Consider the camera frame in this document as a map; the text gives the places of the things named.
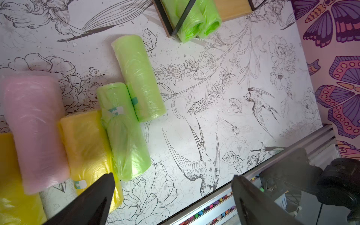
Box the pink roll left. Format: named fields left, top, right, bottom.
left=1, top=74, right=70, bottom=195

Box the yellow roll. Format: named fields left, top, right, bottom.
left=59, top=110, right=123, bottom=212
left=1, top=133, right=47, bottom=225

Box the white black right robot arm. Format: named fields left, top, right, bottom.
left=260, top=149, right=360, bottom=225

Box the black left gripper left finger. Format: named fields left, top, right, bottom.
left=45, top=173, right=115, bottom=225

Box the wooden three-tier shelf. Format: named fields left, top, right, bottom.
left=153, top=1, right=267, bottom=43

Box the green roll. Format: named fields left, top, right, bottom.
left=161, top=0, right=206, bottom=44
left=97, top=82, right=152, bottom=182
left=111, top=35, right=167, bottom=122
left=196, top=0, right=222, bottom=38

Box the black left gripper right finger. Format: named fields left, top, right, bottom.
left=231, top=175, right=301, bottom=225

